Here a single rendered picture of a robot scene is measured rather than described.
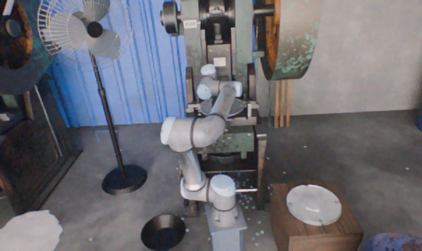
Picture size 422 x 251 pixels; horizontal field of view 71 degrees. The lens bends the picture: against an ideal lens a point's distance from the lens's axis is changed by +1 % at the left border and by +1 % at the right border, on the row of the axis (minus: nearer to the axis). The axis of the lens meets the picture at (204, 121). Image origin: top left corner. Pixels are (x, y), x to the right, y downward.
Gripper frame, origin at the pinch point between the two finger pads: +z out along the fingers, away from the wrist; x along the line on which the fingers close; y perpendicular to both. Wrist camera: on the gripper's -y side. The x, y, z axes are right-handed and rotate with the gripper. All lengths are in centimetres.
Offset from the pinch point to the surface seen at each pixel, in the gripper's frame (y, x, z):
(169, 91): -135, 47, 59
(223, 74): -10.5, 20.3, -13.2
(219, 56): -12.0, 22.6, -24.3
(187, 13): -21, 18, -54
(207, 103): -20.0, 7.4, 3.9
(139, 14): -148, 62, -22
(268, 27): -9, 71, -16
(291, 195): 46, -7, 43
